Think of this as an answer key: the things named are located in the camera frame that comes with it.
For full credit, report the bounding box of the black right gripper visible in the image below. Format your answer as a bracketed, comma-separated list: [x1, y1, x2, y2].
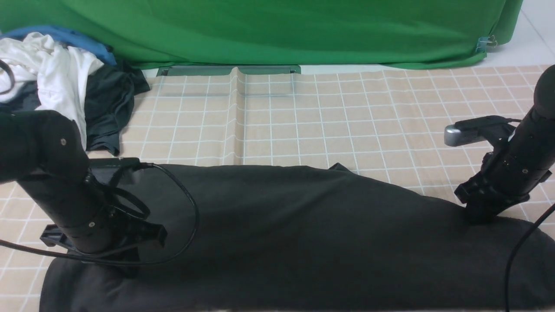
[454, 152, 552, 224]

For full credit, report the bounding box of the green backdrop cloth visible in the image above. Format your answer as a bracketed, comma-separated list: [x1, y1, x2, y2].
[1, 0, 522, 69]

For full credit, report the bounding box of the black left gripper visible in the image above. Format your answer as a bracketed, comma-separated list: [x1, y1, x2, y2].
[40, 187, 168, 278]

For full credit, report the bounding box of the black left camera cable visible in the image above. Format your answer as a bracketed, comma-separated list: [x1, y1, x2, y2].
[0, 162, 201, 267]

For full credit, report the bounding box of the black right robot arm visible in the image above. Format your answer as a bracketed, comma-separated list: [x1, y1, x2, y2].
[444, 66, 555, 224]

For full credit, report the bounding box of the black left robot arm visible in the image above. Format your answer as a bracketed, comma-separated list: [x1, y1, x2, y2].
[0, 110, 168, 278]

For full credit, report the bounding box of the black right camera cable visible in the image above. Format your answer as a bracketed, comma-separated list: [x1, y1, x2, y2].
[503, 204, 555, 312]

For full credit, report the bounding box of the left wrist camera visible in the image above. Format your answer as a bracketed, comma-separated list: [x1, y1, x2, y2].
[89, 157, 141, 186]

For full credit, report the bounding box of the checkered beige tablecloth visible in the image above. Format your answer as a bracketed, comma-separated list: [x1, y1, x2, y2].
[1, 65, 554, 312]

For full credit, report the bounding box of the blue garment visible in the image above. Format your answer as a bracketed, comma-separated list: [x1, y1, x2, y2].
[1, 25, 117, 66]

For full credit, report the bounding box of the black camera cable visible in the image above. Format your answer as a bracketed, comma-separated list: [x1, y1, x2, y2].
[0, 162, 201, 267]
[503, 204, 555, 312]

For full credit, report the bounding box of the dark gray long-sleeved shirt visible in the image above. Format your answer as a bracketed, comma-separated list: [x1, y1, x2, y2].
[39, 165, 531, 312]

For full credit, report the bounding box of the white crumpled garment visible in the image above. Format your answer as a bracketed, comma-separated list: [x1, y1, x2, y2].
[0, 32, 103, 148]

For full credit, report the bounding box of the metal binder clip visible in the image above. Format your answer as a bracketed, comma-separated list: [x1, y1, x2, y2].
[474, 35, 498, 53]

